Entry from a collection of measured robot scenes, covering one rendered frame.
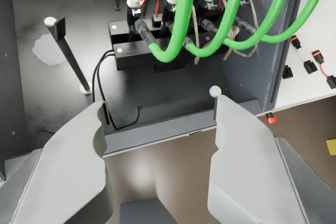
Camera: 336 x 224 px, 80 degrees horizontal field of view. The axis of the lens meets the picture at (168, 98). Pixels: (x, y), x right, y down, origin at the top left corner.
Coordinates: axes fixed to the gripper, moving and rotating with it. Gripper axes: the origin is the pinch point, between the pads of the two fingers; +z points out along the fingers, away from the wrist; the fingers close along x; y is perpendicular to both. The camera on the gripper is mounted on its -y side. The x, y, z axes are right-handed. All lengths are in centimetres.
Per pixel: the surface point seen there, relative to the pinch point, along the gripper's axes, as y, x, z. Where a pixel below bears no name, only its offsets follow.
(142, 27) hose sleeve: -0.2, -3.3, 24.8
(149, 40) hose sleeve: 0.9, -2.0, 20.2
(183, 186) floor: 114, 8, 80
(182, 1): -5.1, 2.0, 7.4
